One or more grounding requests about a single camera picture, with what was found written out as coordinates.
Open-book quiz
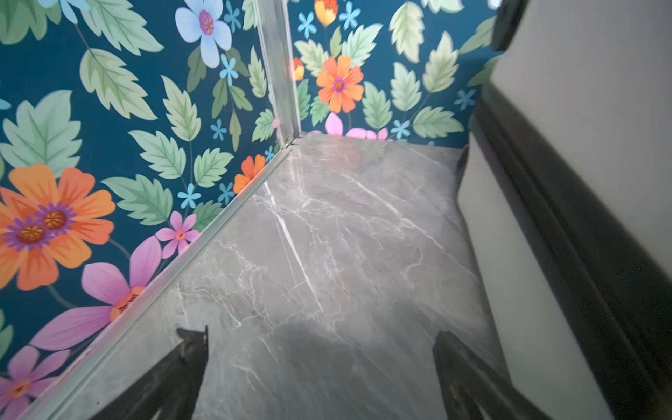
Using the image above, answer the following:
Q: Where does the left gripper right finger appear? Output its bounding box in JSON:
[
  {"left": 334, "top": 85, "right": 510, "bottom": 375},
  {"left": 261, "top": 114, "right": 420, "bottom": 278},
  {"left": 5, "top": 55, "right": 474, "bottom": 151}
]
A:
[{"left": 432, "top": 331, "right": 549, "bottom": 419}]

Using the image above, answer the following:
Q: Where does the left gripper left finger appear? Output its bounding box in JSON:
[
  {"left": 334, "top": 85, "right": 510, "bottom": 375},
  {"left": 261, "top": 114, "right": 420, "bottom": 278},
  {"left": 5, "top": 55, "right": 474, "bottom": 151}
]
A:
[{"left": 93, "top": 328, "right": 209, "bottom": 419}]

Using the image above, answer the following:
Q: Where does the white hard-shell suitcase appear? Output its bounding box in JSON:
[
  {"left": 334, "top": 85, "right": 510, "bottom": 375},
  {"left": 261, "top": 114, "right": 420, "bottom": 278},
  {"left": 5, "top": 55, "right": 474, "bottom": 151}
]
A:
[{"left": 458, "top": 1, "right": 671, "bottom": 419}]

